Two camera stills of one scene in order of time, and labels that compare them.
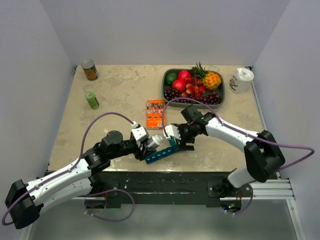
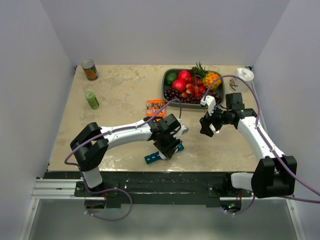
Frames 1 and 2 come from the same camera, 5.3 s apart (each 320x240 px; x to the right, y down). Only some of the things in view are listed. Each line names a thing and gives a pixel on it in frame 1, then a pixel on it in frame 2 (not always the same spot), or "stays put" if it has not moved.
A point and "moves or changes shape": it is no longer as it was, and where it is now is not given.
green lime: x=170 y=77 stays put
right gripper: x=180 y=127 to x=206 y=120
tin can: x=89 y=69 stays put
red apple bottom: x=179 y=85 stays put
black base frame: x=137 y=189 stays put
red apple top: x=183 y=74 stays put
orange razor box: x=154 y=114 stays put
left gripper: x=141 y=154 to x=168 y=151
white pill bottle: x=154 y=142 moves or changes shape
